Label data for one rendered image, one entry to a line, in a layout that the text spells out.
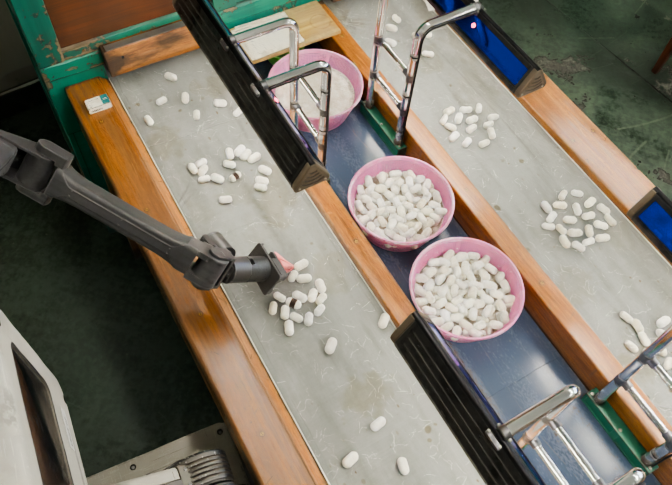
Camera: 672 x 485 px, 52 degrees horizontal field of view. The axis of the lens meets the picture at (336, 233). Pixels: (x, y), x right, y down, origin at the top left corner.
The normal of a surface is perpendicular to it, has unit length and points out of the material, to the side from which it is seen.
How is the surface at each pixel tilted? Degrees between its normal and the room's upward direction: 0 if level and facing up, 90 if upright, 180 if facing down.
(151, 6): 90
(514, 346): 0
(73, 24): 90
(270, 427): 0
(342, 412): 0
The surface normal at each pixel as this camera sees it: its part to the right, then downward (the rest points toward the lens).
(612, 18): 0.05, -0.54
